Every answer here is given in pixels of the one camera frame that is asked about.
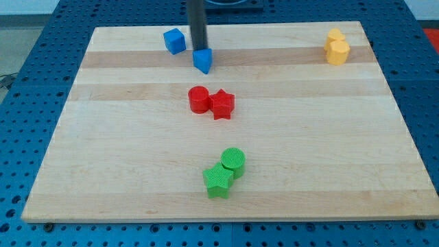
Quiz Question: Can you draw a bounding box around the red cylinder block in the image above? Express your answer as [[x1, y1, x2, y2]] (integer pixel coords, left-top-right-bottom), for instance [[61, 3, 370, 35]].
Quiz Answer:
[[188, 86, 210, 114]]

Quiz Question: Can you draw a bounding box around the blue cube block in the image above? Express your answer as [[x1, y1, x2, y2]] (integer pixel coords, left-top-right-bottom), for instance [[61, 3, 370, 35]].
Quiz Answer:
[[163, 28, 186, 55]]

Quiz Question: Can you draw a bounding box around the wooden board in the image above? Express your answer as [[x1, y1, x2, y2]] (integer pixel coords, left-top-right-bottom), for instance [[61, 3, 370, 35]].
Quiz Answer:
[[21, 21, 438, 223]]

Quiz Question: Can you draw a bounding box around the blue triangle block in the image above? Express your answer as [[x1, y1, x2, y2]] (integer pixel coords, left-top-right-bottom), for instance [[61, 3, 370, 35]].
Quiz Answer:
[[192, 49, 213, 74]]

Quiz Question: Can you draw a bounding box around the green star block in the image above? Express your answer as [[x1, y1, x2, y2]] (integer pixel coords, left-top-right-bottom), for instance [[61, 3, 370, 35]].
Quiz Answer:
[[202, 163, 234, 199]]

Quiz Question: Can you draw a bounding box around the red star block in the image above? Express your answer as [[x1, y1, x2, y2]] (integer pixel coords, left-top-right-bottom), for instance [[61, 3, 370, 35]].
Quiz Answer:
[[209, 89, 235, 120]]

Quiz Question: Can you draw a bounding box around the yellow heart block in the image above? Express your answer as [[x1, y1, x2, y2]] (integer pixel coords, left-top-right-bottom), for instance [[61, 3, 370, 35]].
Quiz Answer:
[[324, 28, 346, 51]]

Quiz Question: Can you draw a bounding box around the green cylinder block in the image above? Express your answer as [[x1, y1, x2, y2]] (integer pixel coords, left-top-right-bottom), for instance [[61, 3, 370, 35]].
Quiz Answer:
[[220, 148, 246, 179]]

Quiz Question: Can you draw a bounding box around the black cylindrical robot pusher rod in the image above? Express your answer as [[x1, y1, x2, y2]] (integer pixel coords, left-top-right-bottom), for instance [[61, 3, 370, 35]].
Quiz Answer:
[[187, 0, 209, 51]]

